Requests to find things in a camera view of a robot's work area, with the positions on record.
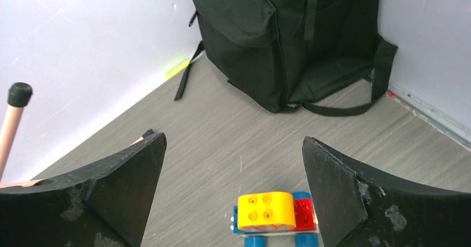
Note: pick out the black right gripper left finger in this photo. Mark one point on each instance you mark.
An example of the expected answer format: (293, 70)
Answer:
(104, 203)

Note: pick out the pink stand with black feet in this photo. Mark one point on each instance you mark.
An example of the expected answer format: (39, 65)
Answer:
(19, 95)

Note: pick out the colourful toy block car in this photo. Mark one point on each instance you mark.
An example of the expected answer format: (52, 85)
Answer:
(277, 213)

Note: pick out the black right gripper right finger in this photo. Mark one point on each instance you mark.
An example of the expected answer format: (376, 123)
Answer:
(359, 205)

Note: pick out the black backpack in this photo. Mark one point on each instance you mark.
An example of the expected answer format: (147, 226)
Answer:
(324, 55)

